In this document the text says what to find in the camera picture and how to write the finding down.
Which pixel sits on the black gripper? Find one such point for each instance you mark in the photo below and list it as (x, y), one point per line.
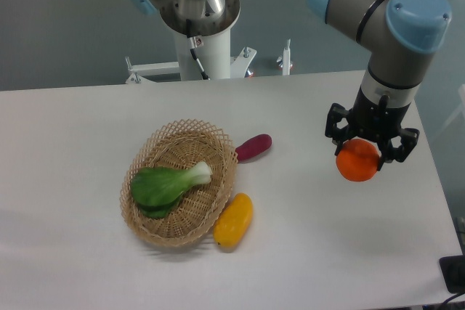
(377, 122)

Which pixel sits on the orange fruit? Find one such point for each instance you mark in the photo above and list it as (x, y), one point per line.
(357, 160)

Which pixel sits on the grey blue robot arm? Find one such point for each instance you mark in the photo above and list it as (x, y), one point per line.
(401, 35)

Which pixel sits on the woven wicker basket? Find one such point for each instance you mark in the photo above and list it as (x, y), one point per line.
(182, 144)

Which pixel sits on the purple sweet potato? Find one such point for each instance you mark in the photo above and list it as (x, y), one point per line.
(253, 147)

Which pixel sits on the yellow mango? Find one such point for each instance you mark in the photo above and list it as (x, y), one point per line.
(233, 222)

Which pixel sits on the black device at table edge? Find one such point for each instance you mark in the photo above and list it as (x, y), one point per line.
(452, 268)

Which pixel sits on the green bok choy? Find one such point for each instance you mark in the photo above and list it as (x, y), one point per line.
(157, 191)

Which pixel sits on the white frame right edge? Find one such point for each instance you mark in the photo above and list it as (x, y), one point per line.
(458, 111)

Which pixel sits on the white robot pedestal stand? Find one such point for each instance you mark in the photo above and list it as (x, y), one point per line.
(202, 37)

